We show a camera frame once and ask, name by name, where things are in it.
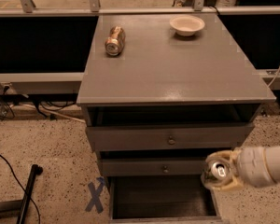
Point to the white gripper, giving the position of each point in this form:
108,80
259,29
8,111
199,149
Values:
250,166

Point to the green white 7up can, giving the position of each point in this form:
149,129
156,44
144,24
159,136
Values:
216,173

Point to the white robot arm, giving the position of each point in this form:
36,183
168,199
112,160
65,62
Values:
272,157

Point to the grey middle drawer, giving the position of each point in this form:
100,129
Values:
189,161

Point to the grey drawer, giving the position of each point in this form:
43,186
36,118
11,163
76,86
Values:
162,127
173,199
189,161

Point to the grey bottom drawer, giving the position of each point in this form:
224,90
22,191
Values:
173,199

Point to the grey drawer cabinet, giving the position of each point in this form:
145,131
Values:
213,29

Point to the grey top drawer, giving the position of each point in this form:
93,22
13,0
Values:
162,127

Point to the brown soda can lying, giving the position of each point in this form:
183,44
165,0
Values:
115,42

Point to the blue tape X mark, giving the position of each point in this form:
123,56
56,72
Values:
95,196

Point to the white bowl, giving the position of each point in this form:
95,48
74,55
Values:
187,25

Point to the black metal bar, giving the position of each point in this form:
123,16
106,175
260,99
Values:
27,198

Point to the metal railing frame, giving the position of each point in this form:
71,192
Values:
37,81

